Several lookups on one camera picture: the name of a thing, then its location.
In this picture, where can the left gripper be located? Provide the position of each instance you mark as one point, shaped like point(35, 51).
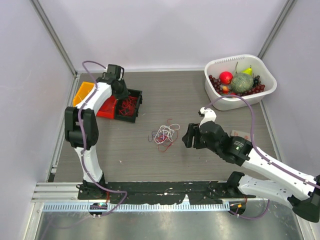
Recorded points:
point(124, 94)

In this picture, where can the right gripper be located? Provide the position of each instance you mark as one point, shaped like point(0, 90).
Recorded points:
point(193, 130)

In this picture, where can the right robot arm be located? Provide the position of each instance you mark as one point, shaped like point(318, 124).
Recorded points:
point(285, 185)

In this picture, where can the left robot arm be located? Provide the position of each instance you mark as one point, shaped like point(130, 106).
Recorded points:
point(80, 124)

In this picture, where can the black plastic bin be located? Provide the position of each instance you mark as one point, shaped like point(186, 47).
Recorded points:
point(127, 110)

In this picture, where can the red plastic bin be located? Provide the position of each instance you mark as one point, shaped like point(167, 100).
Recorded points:
point(107, 110)

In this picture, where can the yellow plastic bin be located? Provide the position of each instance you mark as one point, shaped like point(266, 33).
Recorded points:
point(84, 89)

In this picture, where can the small red fruit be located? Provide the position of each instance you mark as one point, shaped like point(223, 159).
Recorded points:
point(226, 91)

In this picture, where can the dark red grape bunch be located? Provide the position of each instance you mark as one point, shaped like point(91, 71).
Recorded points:
point(216, 83)

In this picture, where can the red apple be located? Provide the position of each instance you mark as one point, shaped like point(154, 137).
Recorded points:
point(226, 77)

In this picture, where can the green melon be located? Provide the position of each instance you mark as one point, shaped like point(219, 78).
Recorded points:
point(241, 82)

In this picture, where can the dark grape bunch right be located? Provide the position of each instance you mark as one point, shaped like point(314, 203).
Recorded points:
point(254, 90)

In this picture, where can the white fruit basket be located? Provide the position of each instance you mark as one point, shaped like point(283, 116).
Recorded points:
point(236, 64)

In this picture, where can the green pear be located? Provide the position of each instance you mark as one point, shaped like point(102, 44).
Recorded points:
point(248, 71)

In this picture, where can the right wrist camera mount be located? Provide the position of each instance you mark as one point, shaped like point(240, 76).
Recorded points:
point(208, 115)

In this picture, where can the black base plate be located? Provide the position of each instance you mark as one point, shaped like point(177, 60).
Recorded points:
point(161, 192)

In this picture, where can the white slotted cable duct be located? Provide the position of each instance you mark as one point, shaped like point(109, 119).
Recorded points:
point(101, 207)

